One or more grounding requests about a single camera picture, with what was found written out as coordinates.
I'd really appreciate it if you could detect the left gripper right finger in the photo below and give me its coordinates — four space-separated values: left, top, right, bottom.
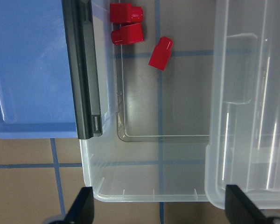
225 185 267 224

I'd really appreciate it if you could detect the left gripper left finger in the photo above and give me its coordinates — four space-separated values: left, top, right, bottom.
63 187 94 224

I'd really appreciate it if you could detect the clear plastic box lid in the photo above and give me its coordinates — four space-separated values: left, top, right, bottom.
204 0 280 209

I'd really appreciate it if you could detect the red block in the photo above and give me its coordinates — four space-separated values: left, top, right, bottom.
111 23 144 45
148 36 174 71
109 3 144 23

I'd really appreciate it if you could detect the clear plastic storage box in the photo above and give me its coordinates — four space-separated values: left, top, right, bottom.
80 0 217 202

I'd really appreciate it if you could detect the blue plastic tray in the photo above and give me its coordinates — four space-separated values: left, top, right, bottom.
0 0 77 139

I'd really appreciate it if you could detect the black box latch handle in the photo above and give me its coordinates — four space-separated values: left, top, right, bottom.
62 0 102 140

